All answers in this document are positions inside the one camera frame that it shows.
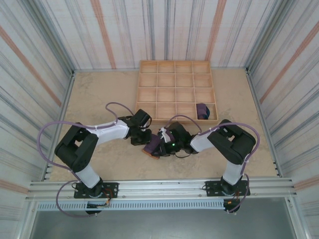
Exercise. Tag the wooden compartment tray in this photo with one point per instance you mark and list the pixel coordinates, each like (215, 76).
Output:
(167, 94)

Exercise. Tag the aluminium table edge rail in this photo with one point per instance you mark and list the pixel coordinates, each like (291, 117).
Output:
(59, 124)
(264, 124)

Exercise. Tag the aluminium mounting rail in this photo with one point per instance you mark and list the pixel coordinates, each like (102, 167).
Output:
(162, 190)

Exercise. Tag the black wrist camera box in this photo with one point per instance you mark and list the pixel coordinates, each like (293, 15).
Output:
(179, 130)
(142, 117)

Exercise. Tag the purple sock orange toe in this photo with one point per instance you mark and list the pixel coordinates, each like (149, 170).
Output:
(203, 111)
(153, 145)

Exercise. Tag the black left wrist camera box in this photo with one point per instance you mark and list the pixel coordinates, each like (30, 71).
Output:
(142, 117)

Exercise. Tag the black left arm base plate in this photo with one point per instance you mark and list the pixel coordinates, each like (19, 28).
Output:
(112, 190)

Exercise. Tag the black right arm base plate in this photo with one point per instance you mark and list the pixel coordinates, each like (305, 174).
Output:
(211, 189)

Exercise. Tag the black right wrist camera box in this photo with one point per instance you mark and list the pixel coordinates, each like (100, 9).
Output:
(179, 130)

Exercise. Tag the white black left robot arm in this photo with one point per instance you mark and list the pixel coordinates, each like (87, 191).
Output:
(112, 129)

